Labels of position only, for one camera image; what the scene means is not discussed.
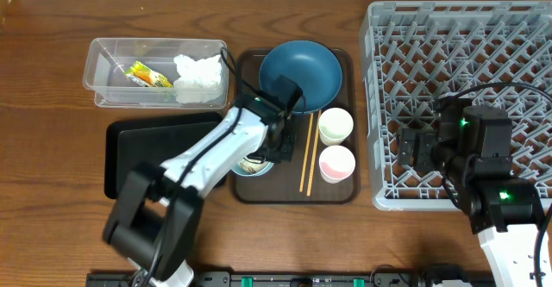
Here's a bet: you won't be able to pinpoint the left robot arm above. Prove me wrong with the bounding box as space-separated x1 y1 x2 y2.
103 92 306 286

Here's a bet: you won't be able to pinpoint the brown serving tray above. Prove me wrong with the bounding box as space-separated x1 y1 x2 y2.
229 47 360 205

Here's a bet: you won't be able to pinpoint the yellow green snack wrapper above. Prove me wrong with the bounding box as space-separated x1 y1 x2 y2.
124 61 173 88

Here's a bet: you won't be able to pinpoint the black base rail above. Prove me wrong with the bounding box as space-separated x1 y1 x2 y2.
85 271 496 287

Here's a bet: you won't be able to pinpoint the cream white cup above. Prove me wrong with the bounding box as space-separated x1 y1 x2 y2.
318 108 354 146

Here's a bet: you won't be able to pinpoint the right wooden chopstick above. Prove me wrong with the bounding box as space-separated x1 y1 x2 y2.
307 110 322 197

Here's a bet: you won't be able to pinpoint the black waste tray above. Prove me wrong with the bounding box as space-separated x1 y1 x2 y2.
104 112 223 199

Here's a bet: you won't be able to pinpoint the wooden chopstick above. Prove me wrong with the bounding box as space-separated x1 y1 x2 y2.
307 110 322 197
299 113 313 193

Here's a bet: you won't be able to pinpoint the white tissue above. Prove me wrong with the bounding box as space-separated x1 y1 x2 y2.
173 54 223 103

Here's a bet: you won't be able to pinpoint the light blue bowl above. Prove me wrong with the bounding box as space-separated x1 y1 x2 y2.
231 158 273 177

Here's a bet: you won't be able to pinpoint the left wooden chopstick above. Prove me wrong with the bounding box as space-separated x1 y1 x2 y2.
299 113 313 193

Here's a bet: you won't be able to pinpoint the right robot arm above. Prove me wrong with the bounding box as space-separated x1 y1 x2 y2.
398 97 551 286

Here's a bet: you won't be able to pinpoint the grey dishwasher rack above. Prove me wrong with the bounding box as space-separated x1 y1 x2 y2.
360 1 551 211

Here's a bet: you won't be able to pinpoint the rice leftovers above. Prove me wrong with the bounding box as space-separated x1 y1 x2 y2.
238 158 269 174

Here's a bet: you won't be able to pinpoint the pink cup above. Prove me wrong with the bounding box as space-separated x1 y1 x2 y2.
318 145 356 184

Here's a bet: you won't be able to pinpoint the clear plastic waste bin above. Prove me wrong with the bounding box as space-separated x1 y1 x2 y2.
83 38 229 109

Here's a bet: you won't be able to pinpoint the dark blue plate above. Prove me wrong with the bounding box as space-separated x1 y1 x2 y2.
259 41 343 114

